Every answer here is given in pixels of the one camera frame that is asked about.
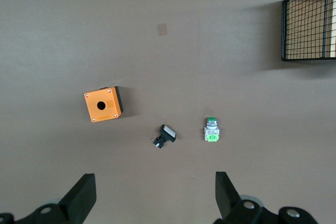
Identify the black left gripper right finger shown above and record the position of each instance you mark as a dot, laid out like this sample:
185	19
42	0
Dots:
227	197

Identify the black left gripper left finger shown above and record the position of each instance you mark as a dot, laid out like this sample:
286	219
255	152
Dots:
78	197

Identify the black square white-faced push button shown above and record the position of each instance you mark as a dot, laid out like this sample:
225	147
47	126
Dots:
165	134

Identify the translucent tape patch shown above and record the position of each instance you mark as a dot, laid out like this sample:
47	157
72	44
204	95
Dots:
162	29

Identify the wooden tray with black sides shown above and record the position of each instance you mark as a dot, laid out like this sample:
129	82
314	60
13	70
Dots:
325	11

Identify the green push button switch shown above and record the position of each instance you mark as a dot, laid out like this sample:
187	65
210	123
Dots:
211	132

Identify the orange button enclosure box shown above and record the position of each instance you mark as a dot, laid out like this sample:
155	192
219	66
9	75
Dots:
107	110

